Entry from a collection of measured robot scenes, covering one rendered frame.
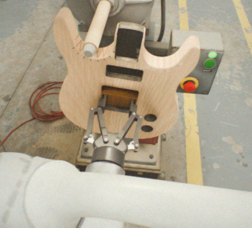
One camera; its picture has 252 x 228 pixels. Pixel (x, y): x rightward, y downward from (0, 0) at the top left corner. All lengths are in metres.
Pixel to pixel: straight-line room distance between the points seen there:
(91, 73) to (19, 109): 1.61
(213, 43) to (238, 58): 1.91
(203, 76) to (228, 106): 1.37
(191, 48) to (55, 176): 0.38
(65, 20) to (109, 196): 0.38
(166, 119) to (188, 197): 0.46
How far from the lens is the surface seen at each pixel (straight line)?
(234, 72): 2.53
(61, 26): 0.57
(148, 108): 0.70
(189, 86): 0.84
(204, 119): 2.05
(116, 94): 0.67
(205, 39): 0.83
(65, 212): 0.35
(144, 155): 1.46
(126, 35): 0.57
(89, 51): 0.52
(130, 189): 0.30
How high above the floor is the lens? 1.57
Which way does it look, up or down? 49 degrees down
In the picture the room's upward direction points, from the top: straight up
